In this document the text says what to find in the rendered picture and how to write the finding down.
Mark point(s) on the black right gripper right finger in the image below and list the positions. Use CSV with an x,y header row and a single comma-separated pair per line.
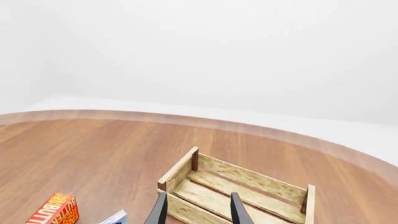
x,y
238,210

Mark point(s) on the white and blue box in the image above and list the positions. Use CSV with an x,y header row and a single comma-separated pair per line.
x,y
116,219

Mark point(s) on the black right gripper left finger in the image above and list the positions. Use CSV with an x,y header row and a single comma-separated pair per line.
x,y
159,211

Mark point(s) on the wooden slat tray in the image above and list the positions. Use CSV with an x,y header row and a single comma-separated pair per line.
x,y
236,186

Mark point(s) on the red and yellow butter box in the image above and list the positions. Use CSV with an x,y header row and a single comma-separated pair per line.
x,y
56,208

